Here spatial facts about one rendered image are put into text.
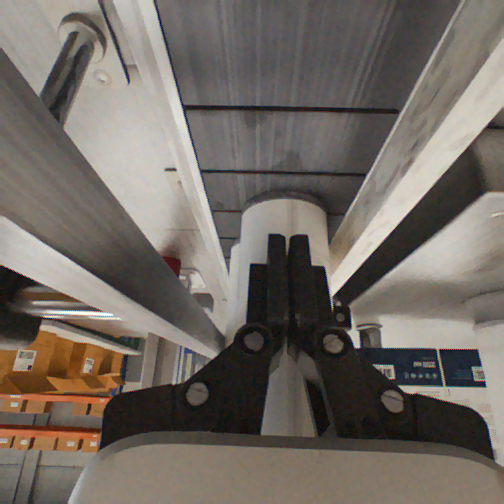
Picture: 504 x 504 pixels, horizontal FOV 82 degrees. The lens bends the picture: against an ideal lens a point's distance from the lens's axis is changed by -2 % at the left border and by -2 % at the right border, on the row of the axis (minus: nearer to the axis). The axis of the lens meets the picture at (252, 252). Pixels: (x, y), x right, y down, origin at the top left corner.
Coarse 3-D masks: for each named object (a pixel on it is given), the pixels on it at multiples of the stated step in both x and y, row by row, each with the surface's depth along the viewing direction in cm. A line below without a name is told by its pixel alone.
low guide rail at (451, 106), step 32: (480, 0) 6; (448, 32) 7; (480, 32) 6; (448, 64) 7; (480, 64) 6; (416, 96) 8; (448, 96) 7; (480, 96) 6; (416, 128) 8; (448, 128) 7; (480, 128) 7; (384, 160) 11; (416, 160) 8; (448, 160) 8; (384, 192) 11; (416, 192) 10; (352, 224) 14; (384, 224) 12; (352, 256) 15
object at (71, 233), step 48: (0, 48) 2; (0, 96) 3; (0, 144) 3; (48, 144) 3; (0, 192) 3; (48, 192) 3; (96, 192) 4; (0, 240) 3; (48, 240) 3; (96, 240) 4; (144, 240) 6; (96, 288) 5; (144, 288) 6; (192, 336) 11
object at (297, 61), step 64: (192, 0) 8; (256, 0) 8; (320, 0) 8; (384, 0) 8; (448, 0) 8; (192, 64) 10; (256, 64) 10; (320, 64) 9; (384, 64) 9; (192, 128) 12; (256, 128) 12; (320, 128) 12; (384, 128) 12; (256, 192) 16; (320, 192) 16
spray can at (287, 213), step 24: (288, 192) 16; (264, 216) 16; (288, 216) 15; (312, 216) 16; (240, 240) 17; (264, 240) 15; (288, 240) 15; (312, 240) 15; (240, 264) 16; (312, 264) 15; (240, 288) 15; (240, 312) 15; (288, 360) 13; (288, 384) 12; (288, 408) 12; (264, 432) 12; (288, 432) 12; (312, 432) 12
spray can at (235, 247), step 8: (232, 248) 22; (232, 256) 22; (232, 264) 21; (232, 272) 21; (232, 280) 21; (232, 288) 20; (232, 296) 20; (232, 304) 20; (232, 312) 20; (232, 320) 19; (232, 328) 19; (232, 336) 19; (224, 344) 20
